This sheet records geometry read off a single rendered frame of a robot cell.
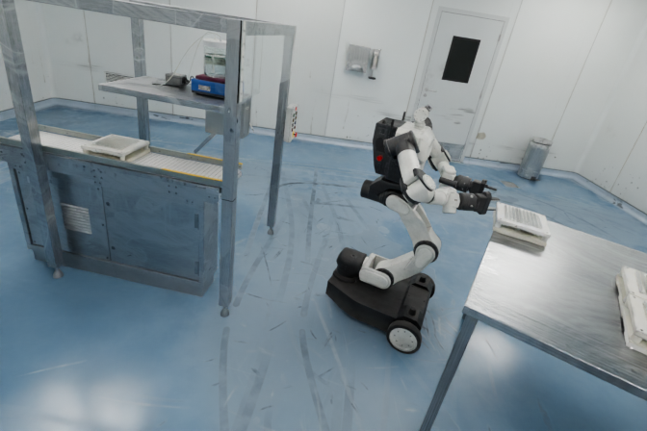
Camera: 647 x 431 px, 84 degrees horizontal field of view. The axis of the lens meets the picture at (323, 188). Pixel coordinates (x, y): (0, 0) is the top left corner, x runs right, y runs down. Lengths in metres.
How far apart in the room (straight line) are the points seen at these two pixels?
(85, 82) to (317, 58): 3.48
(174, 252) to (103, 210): 0.48
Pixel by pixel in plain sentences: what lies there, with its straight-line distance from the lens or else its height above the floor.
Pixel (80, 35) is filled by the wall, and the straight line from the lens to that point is 6.48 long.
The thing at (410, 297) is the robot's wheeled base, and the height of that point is 0.19.
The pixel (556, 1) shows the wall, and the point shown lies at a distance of 6.27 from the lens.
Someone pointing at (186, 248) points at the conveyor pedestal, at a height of 0.35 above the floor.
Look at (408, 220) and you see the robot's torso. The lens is 2.10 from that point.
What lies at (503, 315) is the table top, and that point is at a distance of 1.46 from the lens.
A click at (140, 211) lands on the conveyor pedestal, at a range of 2.33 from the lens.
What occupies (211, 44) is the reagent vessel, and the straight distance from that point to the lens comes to 1.89.
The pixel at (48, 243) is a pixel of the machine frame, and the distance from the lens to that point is 2.70.
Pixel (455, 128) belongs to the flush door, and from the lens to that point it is 5.98.
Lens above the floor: 1.67
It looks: 24 degrees down
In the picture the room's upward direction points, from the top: 9 degrees clockwise
